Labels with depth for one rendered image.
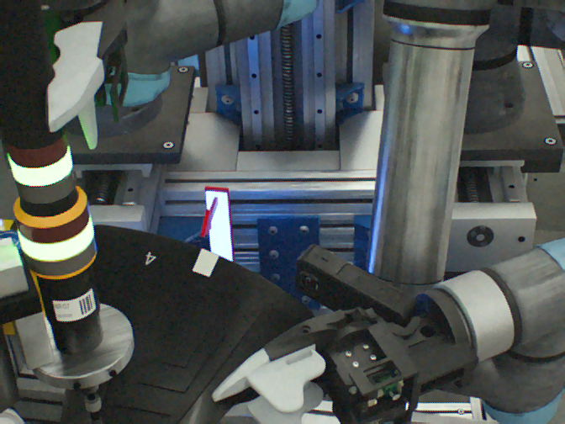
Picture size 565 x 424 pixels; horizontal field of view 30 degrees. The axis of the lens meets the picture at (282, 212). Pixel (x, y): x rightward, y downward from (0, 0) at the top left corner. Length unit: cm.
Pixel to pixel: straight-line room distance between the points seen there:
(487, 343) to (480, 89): 54
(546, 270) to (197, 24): 36
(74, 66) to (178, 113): 86
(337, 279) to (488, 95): 54
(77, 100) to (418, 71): 43
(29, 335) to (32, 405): 69
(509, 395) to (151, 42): 46
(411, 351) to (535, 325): 11
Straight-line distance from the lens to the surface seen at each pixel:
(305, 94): 151
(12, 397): 74
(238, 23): 90
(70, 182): 62
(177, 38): 88
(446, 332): 90
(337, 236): 150
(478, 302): 90
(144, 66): 87
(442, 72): 94
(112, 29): 63
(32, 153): 60
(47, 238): 63
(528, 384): 100
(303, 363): 86
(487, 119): 140
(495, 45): 136
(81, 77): 59
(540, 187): 280
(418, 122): 95
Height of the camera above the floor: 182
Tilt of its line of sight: 38 degrees down
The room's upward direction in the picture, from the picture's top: 2 degrees counter-clockwise
